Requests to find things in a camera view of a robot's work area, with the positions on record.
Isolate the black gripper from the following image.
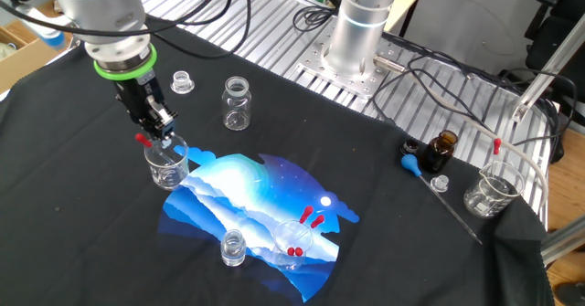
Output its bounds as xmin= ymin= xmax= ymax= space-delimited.
xmin=112 ymin=74 xmax=179 ymax=142

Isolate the glass beaker holding liquid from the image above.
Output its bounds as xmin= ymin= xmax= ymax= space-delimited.
xmin=463 ymin=159 xmax=526 ymax=219

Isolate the clear glass beaker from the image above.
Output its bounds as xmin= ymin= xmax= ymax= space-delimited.
xmin=144 ymin=132 xmax=191 ymax=192

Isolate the clear wide-mouth glass bottle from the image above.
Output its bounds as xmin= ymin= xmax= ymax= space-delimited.
xmin=221 ymin=76 xmax=252 ymax=132

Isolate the black cloth with blue print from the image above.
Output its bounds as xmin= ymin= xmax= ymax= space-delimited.
xmin=0 ymin=7 xmax=557 ymax=306

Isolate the brown cardboard box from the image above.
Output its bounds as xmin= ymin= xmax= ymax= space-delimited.
xmin=0 ymin=20 xmax=69 ymax=96

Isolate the small clear glass vial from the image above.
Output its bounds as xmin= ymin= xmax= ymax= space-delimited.
xmin=219 ymin=228 xmax=248 ymax=268

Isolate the glass beaker holding droppers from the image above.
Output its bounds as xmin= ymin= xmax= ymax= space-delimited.
xmin=271 ymin=218 xmax=315 ymax=270

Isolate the black bottle cap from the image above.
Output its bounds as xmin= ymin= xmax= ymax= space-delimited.
xmin=399 ymin=139 xmax=421 ymax=157

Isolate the long blue bulb pipette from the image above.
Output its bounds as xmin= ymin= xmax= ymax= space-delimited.
xmin=400 ymin=153 xmax=484 ymax=246

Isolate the pale wooden board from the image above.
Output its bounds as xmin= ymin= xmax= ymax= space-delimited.
xmin=383 ymin=0 xmax=435 ymax=33

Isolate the brown glass bottle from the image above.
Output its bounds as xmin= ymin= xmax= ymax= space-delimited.
xmin=419 ymin=130 xmax=460 ymax=174

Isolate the small clear glass stopper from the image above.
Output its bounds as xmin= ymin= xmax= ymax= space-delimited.
xmin=430 ymin=174 xmax=451 ymax=194

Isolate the black office chair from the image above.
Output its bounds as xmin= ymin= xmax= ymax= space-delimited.
xmin=518 ymin=0 xmax=585 ymax=182

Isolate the green wrist adapter ring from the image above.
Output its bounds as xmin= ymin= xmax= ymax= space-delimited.
xmin=92 ymin=43 xmax=158 ymax=82

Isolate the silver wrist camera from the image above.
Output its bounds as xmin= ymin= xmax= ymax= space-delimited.
xmin=16 ymin=2 xmax=69 ymax=51

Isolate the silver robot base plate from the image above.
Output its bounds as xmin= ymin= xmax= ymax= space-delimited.
xmin=285 ymin=16 xmax=403 ymax=100

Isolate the black table cable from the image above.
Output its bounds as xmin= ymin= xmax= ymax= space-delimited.
xmin=370 ymin=55 xmax=504 ymax=136
xmin=500 ymin=67 xmax=579 ymax=148

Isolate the beige hose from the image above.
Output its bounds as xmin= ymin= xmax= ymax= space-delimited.
xmin=422 ymin=89 xmax=548 ymax=209

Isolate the aluminium frame post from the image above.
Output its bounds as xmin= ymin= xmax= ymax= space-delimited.
xmin=540 ymin=212 xmax=585 ymax=266
xmin=510 ymin=11 xmax=585 ymax=124

